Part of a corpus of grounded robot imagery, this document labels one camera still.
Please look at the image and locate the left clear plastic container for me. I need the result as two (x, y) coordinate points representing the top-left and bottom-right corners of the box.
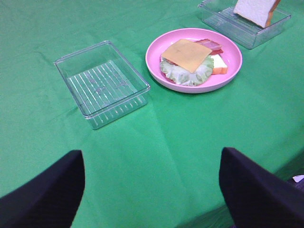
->
(54, 41), (150, 130)

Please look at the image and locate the bacon strip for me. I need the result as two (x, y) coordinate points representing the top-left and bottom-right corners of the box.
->
(195, 38), (224, 55)

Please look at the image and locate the right clear plastic container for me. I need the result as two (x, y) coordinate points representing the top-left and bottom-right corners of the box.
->
(198, 0), (291, 49)

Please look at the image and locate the green lettuce leaf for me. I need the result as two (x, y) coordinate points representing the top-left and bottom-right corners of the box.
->
(160, 56), (214, 86)

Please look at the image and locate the green tablecloth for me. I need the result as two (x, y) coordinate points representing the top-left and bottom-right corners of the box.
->
(0, 0), (304, 228)

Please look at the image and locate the bread slice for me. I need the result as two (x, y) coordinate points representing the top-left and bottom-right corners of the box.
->
(233, 0), (280, 28)
(160, 54), (228, 76)

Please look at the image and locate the clear plastic container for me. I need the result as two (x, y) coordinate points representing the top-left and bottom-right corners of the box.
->
(54, 41), (150, 130)
(198, 0), (291, 49)

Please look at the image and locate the white object beyond table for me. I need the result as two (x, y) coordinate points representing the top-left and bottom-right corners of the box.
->
(292, 175), (304, 183)

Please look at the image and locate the yellow cheese slice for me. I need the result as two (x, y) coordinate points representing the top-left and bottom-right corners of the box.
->
(161, 39), (212, 73)

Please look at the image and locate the pink round plate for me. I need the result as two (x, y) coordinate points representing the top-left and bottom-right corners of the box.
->
(145, 28), (243, 94)

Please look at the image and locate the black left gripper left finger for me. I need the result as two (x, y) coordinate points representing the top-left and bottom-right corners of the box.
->
(0, 150), (85, 228)

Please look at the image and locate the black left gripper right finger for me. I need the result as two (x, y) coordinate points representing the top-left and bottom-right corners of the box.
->
(219, 147), (304, 228)

